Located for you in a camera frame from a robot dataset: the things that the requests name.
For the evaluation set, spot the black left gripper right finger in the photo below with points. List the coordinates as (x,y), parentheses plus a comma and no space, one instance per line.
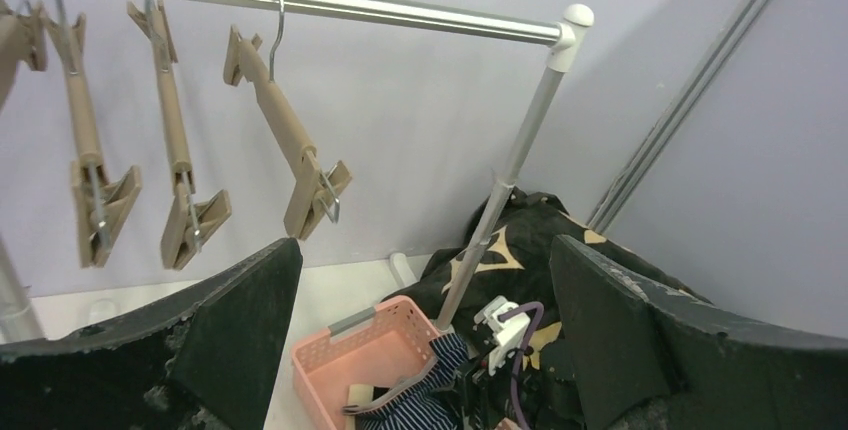
(644,354)

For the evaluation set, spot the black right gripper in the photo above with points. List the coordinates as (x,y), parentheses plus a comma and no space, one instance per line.
(484,399)

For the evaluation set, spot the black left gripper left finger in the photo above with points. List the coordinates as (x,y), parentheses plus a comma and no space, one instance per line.
(205,357)

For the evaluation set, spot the navy striped underwear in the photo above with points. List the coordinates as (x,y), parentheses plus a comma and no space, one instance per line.
(415,402)

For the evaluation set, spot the black underwear beige waistband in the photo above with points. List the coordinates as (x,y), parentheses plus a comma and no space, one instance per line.
(364,394)

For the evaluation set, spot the wooden hanger with grey underwear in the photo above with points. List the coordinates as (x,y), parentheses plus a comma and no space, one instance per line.
(190,223)

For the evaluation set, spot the wooden hanger with navy underwear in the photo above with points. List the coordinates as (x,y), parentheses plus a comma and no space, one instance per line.
(316,193)

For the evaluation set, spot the pink plastic basket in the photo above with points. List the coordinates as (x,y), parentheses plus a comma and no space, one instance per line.
(375,346)

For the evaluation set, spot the black floral blanket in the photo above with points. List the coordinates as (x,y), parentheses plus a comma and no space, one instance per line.
(516,266)

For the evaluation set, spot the left metal rack pole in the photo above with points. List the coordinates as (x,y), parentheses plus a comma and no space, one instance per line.
(19,321)

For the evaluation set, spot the metal rack pole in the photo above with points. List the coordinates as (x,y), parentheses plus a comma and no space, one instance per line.
(576,21)
(19,321)

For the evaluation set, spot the right metal rack pole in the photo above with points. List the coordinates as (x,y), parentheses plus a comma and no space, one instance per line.
(576,21)

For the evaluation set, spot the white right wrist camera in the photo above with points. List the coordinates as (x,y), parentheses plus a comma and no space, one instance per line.
(507,326)

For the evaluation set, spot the right aluminium frame post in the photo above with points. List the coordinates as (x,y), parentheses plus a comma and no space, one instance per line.
(624,185)

